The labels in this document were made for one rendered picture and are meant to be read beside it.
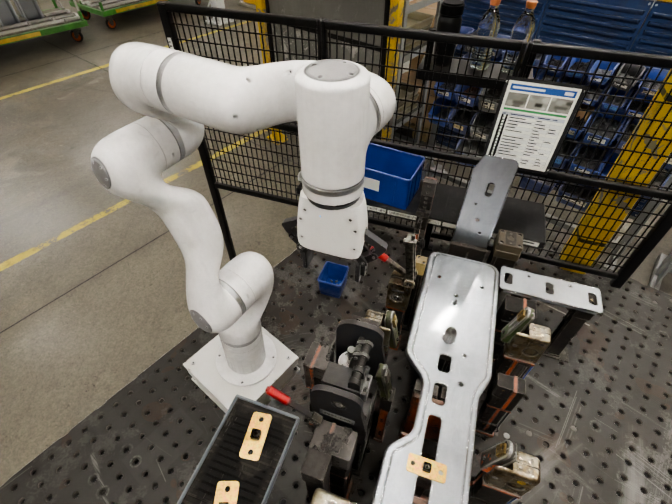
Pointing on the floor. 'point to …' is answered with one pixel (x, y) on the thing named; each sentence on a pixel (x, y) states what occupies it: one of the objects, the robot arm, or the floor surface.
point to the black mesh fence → (453, 124)
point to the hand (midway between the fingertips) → (333, 265)
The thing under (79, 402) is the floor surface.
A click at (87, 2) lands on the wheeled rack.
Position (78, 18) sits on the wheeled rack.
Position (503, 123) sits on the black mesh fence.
